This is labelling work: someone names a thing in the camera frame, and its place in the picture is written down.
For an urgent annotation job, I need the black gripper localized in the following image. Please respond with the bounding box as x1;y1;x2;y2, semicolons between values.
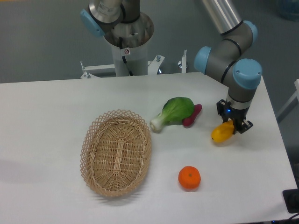
216;99;253;134

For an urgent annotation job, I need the black pedestal cable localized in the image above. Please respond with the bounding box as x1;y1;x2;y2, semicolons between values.
118;37;135;77

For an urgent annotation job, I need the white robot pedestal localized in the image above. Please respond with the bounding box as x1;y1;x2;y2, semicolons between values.
104;12;154;77

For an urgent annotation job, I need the green bok choy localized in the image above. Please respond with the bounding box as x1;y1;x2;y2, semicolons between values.
149;97;195;133

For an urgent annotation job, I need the woven wicker basket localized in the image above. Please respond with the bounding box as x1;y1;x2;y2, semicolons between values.
80;110;151;197

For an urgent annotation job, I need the black device at table edge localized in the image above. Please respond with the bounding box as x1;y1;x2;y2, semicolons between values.
282;189;299;214

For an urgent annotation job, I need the yellow mango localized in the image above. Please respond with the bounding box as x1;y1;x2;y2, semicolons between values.
211;120;234;143

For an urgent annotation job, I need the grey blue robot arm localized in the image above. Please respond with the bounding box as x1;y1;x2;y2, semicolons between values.
194;0;262;133

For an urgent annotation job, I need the white metal base frame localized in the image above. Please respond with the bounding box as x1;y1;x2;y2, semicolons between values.
80;49;188;79

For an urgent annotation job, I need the purple sweet potato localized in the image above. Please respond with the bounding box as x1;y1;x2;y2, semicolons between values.
182;104;202;128

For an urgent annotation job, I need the orange tangerine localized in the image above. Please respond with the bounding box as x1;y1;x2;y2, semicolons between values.
178;166;201;190

